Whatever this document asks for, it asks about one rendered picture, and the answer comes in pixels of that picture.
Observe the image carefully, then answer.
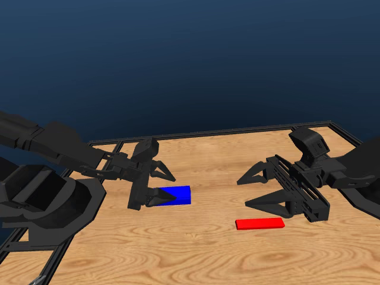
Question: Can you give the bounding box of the blue hollow socket block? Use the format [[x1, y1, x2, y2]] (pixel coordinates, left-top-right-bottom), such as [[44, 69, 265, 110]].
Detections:
[[154, 185, 191, 207]]

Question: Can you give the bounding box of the thin red peg bar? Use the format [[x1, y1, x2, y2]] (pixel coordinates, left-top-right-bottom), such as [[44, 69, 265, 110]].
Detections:
[[235, 217, 286, 230]]

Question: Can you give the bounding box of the black table frame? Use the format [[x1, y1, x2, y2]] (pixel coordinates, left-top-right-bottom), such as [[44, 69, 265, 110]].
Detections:
[[0, 120, 365, 285]]

